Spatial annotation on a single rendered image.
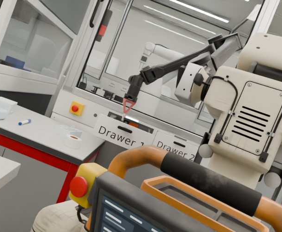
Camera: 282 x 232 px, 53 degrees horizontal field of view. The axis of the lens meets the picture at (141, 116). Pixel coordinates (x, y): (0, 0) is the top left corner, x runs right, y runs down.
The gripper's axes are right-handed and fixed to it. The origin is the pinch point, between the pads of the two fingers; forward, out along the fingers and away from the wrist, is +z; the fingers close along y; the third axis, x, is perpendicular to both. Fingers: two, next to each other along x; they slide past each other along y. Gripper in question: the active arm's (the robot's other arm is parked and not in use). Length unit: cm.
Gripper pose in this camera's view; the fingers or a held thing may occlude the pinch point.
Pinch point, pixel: (125, 112)
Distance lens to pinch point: 147.5
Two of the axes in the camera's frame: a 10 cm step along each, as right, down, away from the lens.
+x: -9.3, -3.7, 0.2
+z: -3.7, 9.3, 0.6
